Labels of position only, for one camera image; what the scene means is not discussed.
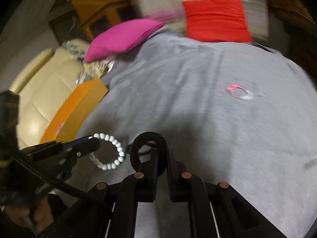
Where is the orange cardboard box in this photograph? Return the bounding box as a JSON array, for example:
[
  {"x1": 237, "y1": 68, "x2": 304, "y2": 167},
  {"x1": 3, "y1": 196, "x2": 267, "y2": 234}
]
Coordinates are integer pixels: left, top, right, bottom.
[{"x1": 40, "y1": 79, "x2": 108, "y2": 143}]

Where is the wicker basket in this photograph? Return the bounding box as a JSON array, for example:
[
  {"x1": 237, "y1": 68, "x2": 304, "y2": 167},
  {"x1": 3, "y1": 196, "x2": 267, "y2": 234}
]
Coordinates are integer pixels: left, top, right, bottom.
[{"x1": 266, "y1": 0, "x2": 316, "y2": 60}]

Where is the white bead bracelet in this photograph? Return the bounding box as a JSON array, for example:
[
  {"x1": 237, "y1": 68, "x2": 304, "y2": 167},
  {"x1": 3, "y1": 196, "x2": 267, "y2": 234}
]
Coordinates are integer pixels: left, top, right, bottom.
[{"x1": 88, "y1": 132, "x2": 126, "y2": 172}]

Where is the grey blanket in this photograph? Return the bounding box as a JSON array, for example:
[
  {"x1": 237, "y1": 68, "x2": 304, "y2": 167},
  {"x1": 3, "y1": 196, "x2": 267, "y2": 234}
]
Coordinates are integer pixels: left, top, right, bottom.
[{"x1": 49, "y1": 27, "x2": 317, "y2": 238}]

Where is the floral patterned cloth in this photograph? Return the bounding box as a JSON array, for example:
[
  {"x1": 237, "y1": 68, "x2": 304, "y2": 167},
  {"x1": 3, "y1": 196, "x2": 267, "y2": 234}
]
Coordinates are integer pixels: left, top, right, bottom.
[{"x1": 76, "y1": 58, "x2": 115, "y2": 85}]

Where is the person's left hand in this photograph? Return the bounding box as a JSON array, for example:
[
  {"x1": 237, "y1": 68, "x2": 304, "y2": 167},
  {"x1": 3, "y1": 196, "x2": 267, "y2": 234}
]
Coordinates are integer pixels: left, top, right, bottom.
[{"x1": 4, "y1": 196, "x2": 54, "y2": 233}]

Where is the magenta pillow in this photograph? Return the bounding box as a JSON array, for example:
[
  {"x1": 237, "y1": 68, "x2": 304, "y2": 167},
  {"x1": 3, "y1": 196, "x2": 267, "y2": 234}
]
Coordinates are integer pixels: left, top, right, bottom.
[{"x1": 83, "y1": 18, "x2": 165, "y2": 63}]

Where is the pink clear bead bracelet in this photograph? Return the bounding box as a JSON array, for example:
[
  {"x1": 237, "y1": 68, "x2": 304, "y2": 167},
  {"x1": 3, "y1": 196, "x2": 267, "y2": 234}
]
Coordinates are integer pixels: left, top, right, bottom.
[{"x1": 225, "y1": 84, "x2": 254, "y2": 101}]

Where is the striped cloth on sofa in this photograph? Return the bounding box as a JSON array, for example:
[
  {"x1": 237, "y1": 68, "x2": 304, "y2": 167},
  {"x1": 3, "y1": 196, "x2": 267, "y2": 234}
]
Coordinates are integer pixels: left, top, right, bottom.
[{"x1": 61, "y1": 41, "x2": 85, "y2": 62}]

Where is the red pillow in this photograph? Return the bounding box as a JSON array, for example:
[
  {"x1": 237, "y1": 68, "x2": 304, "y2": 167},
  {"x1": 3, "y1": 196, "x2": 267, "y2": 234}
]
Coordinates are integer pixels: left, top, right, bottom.
[{"x1": 182, "y1": 0, "x2": 251, "y2": 42}]

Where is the black loop keychain strap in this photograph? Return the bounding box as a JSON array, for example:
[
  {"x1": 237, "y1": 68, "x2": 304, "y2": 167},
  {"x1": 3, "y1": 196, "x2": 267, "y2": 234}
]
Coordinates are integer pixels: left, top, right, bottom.
[{"x1": 126, "y1": 131, "x2": 169, "y2": 178}]

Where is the cream leather sofa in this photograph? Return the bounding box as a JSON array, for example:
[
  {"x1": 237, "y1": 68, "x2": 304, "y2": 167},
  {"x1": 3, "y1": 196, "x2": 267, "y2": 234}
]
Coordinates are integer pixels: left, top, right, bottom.
[{"x1": 9, "y1": 46, "x2": 82, "y2": 149}]

